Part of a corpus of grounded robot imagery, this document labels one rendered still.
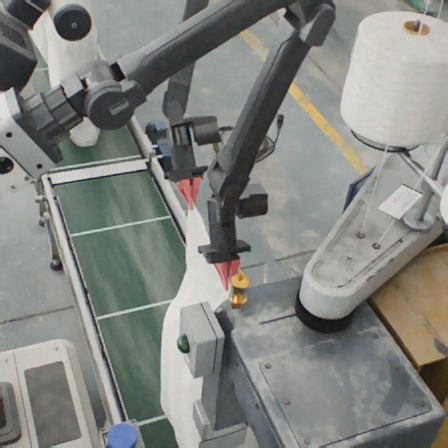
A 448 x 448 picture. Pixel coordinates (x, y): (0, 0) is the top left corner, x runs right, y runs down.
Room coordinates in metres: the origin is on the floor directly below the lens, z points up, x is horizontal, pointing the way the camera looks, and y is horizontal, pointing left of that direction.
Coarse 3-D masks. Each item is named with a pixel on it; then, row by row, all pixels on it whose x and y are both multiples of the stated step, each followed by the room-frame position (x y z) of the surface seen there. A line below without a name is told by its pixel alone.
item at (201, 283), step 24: (192, 216) 1.23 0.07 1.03; (192, 240) 1.22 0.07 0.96; (192, 264) 1.21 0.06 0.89; (192, 288) 1.16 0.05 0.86; (216, 288) 1.04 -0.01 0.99; (168, 312) 1.14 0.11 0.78; (168, 336) 1.10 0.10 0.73; (168, 360) 1.09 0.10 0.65; (168, 384) 1.07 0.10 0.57; (192, 384) 0.93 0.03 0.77; (168, 408) 1.06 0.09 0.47; (192, 408) 0.92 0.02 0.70; (192, 432) 0.90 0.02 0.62
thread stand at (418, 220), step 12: (372, 144) 0.90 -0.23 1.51; (384, 144) 0.90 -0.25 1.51; (444, 144) 0.83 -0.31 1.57; (408, 156) 0.88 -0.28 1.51; (444, 156) 0.83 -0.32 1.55; (420, 168) 0.85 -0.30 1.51; (432, 180) 0.83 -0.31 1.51; (432, 192) 0.82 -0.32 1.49; (420, 204) 0.83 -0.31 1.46; (408, 216) 0.84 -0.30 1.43; (420, 216) 0.83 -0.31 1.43; (420, 228) 0.81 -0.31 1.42; (444, 228) 0.71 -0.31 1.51
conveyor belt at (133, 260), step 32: (64, 192) 2.05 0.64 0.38; (96, 192) 2.07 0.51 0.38; (128, 192) 2.09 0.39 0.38; (64, 224) 1.96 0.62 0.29; (96, 224) 1.88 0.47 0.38; (128, 224) 1.90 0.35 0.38; (160, 224) 1.92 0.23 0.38; (96, 256) 1.71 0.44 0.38; (128, 256) 1.73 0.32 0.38; (160, 256) 1.75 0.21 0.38; (96, 288) 1.56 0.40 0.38; (128, 288) 1.57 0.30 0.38; (160, 288) 1.59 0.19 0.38; (128, 320) 1.43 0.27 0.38; (160, 320) 1.45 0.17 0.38; (128, 352) 1.30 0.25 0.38; (160, 352) 1.32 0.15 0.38; (128, 384) 1.19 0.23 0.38; (160, 384) 1.20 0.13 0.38; (128, 416) 1.08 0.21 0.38; (160, 416) 1.09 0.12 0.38
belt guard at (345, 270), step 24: (432, 144) 1.07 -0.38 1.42; (384, 168) 0.98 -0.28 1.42; (408, 168) 0.98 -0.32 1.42; (432, 168) 0.99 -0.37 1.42; (360, 192) 0.90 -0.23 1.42; (384, 192) 0.90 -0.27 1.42; (360, 216) 0.83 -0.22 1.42; (384, 216) 0.84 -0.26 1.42; (432, 216) 0.85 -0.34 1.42; (336, 240) 0.77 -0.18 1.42; (360, 240) 0.78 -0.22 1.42; (384, 240) 0.78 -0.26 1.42; (408, 240) 0.79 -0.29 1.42; (432, 240) 0.85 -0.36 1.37; (312, 264) 0.71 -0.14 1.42; (336, 264) 0.72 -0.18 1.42; (360, 264) 0.72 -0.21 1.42; (384, 264) 0.73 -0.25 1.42; (312, 288) 0.67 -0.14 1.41; (336, 288) 0.67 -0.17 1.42; (360, 288) 0.68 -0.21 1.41; (312, 312) 0.66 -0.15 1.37; (336, 312) 0.65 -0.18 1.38
